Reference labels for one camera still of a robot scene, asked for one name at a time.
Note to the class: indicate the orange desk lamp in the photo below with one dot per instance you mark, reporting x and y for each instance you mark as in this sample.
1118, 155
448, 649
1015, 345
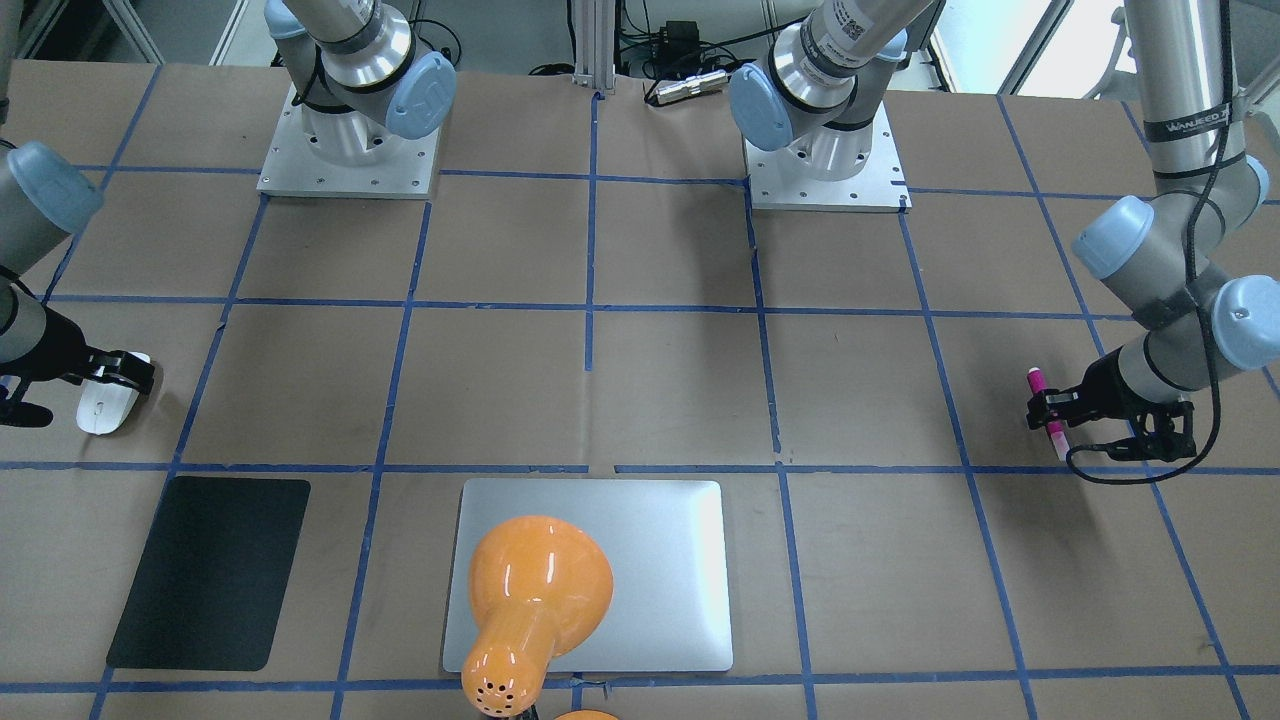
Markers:
538, 587

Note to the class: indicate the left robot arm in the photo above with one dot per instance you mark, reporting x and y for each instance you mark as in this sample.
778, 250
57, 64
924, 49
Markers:
822, 75

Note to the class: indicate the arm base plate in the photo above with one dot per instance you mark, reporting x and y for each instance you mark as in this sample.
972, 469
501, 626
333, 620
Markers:
314, 155
831, 170

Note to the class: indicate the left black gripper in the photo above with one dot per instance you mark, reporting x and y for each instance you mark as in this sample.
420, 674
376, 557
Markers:
1101, 385

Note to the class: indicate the silver laptop notebook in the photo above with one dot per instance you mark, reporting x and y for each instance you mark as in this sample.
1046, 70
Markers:
670, 611

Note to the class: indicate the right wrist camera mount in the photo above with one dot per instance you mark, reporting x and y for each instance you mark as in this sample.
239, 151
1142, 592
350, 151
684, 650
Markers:
20, 405

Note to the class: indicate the white computer mouse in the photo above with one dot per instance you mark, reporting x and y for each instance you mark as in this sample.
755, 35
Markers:
103, 407

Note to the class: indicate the black mousepad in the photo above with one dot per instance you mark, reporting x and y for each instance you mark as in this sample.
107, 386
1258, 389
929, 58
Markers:
209, 589

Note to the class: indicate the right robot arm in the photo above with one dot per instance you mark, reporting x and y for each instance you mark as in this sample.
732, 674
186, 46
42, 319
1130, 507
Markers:
343, 56

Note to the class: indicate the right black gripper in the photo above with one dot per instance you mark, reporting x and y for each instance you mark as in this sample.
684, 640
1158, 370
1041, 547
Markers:
62, 349

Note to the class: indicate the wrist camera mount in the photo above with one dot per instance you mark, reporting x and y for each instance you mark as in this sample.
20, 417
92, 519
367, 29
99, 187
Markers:
1164, 432
20, 405

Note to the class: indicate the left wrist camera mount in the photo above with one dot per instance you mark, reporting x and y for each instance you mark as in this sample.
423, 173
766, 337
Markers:
1164, 432

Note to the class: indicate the pink pen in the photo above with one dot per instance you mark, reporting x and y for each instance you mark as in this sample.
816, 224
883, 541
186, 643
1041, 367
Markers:
1040, 415

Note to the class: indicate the aluminium frame post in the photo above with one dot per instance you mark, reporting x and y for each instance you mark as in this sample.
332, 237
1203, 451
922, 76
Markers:
594, 42

